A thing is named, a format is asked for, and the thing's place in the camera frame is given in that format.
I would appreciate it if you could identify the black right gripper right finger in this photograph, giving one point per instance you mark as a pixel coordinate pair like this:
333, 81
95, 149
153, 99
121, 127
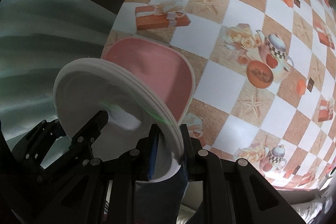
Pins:
233, 191

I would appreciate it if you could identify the pale green curtain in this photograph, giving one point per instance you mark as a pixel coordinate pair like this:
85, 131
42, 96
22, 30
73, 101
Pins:
39, 37

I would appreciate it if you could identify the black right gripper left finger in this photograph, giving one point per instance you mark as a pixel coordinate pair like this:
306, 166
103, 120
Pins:
137, 164

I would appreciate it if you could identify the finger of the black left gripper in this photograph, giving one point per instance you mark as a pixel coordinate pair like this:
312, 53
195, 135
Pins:
89, 132
38, 141

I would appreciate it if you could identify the pink rectangular plate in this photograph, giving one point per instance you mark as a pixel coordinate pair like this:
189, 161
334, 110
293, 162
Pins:
167, 72

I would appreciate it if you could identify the checkered printed tablecloth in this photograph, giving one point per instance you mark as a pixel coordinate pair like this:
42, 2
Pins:
264, 78

